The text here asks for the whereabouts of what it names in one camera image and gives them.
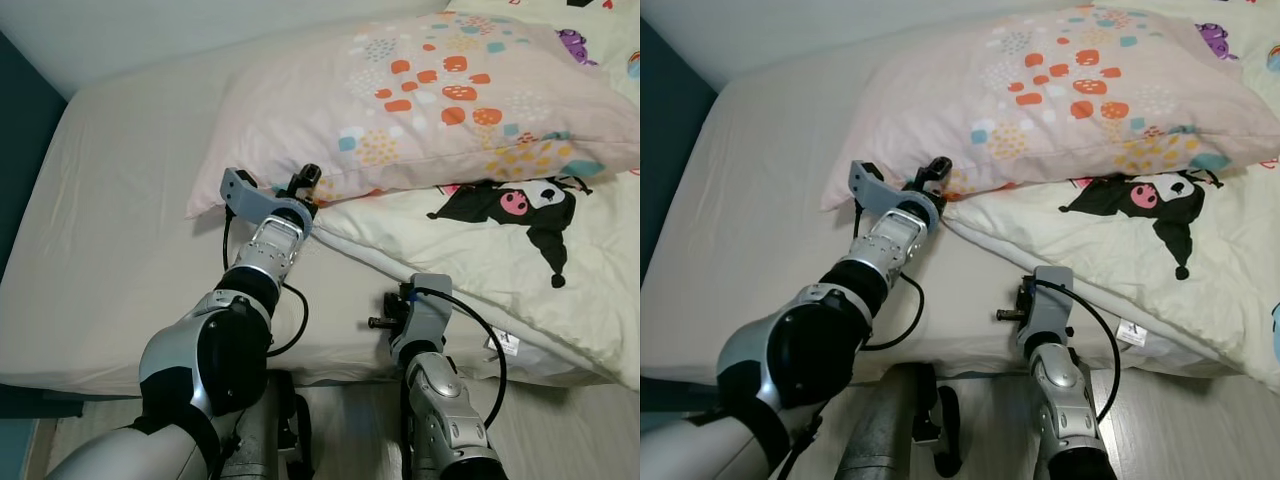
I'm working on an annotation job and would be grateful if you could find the grey left robot leg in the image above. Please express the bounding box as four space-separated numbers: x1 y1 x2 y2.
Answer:
215 370 316 480
835 365 961 480

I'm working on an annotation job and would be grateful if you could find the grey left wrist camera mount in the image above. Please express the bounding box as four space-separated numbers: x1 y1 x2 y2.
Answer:
220 167 291 226
848 160 916 219

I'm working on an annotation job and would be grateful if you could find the pink patterned pillow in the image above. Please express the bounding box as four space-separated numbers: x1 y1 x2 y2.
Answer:
187 10 641 219
820 5 1280 213

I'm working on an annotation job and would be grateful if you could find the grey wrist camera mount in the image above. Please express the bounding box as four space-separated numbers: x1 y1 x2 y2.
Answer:
848 160 916 219
400 274 454 346
1030 266 1076 341
220 167 291 226

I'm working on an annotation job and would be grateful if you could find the mattress with beige sheet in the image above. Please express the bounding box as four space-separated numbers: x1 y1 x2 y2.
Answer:
640 15 1280 381
0 20 641 396

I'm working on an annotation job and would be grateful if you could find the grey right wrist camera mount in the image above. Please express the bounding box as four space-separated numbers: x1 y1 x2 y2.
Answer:
1030 266 1076 341
400 274 454 346

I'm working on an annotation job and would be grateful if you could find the cream cartoon print quilt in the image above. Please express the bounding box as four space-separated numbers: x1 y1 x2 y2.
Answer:
943 165 1280 391
312 170 641 391

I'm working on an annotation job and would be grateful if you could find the teal bed frame base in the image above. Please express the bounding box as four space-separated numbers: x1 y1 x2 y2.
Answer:
0 385 86 419
640 378 721 411

